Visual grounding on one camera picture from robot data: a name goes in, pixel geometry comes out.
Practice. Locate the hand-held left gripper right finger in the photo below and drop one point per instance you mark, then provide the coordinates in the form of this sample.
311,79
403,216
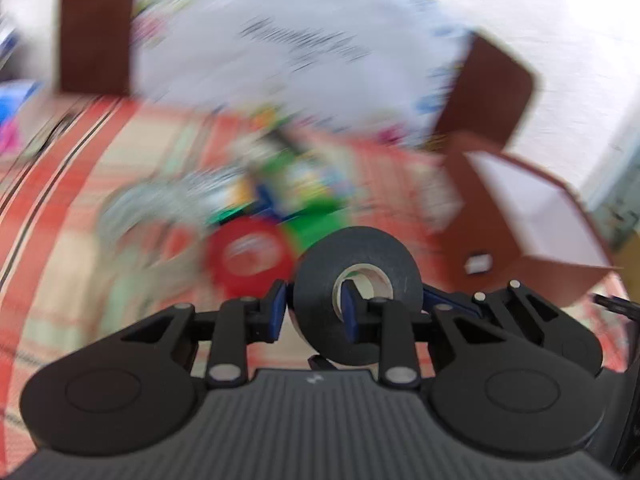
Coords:
350,312

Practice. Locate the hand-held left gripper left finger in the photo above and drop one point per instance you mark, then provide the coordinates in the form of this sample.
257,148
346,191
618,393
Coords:
279,310

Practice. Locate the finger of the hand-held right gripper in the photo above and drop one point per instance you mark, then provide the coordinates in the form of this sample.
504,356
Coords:
440,299

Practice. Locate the black tape roll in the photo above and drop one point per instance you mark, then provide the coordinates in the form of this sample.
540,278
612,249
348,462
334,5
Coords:
320,280

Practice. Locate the brown box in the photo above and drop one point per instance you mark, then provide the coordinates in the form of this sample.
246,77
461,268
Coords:
465,210

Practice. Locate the red tape roll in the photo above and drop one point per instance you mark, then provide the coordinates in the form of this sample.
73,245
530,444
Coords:
250,265

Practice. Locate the pale round thing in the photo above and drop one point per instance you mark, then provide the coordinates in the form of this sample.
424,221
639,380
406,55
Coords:
145,215

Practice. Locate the brown wooden chair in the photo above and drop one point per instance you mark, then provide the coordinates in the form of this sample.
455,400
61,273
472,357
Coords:
95,25
490,90

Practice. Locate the red plaid tablecloth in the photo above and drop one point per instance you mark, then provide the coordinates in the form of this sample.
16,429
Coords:
65,220

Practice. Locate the white floral plastic bag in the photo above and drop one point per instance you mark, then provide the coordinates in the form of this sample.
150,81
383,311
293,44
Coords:
300,60

